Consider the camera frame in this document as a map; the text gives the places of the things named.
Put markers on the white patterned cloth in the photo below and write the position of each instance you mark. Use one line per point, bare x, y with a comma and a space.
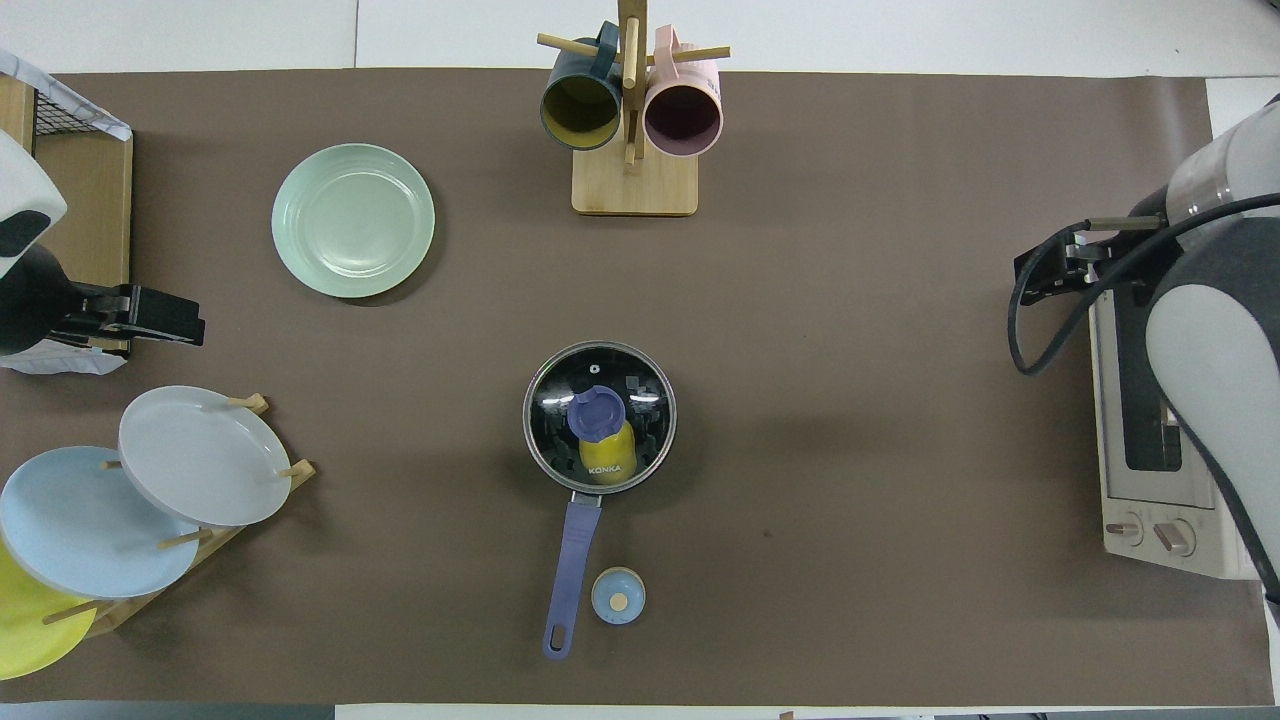
110, 125

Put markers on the beige toaster oven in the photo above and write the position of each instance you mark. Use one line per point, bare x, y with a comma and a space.
1150, 530

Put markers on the glass lid blue knob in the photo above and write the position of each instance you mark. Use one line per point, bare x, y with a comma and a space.
560, 400

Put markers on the light wooden shelf board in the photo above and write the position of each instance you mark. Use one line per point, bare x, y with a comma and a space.
15, 100

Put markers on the brown table mat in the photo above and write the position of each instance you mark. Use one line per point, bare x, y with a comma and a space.
850, 400

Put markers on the dark blue saucepan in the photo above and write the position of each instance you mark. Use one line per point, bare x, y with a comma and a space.
575, 560

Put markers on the white crumpled bag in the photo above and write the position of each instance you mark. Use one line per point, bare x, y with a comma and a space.
60, 362

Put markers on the wooden plate rack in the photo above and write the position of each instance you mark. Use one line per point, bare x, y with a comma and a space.
305, 470

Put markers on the pink ribbed mug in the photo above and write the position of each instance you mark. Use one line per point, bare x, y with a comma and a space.
683, 120

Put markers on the green plate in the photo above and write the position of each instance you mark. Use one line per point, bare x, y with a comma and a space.
353, 220

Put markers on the grey plate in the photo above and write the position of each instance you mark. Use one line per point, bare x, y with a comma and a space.
200, 455

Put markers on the yellow plate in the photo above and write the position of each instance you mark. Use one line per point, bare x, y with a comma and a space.
30, 630

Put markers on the teal mug yellow inside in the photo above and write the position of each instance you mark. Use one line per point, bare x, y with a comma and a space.
580, 110

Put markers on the brown wooden base board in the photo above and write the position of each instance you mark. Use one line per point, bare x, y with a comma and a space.
90, 200

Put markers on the wooden mug rack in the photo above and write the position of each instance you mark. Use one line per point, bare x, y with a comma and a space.
635, 190

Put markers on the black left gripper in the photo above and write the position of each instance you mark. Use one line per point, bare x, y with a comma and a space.
30, 305

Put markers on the light blue plate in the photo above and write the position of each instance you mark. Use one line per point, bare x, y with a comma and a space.
80, 530

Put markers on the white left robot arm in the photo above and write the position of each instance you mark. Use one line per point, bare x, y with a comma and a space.
25, 190

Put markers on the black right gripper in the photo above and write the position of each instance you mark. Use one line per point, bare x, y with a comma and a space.
1150, 250

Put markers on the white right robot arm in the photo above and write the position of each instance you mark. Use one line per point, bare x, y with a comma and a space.
1210, 350

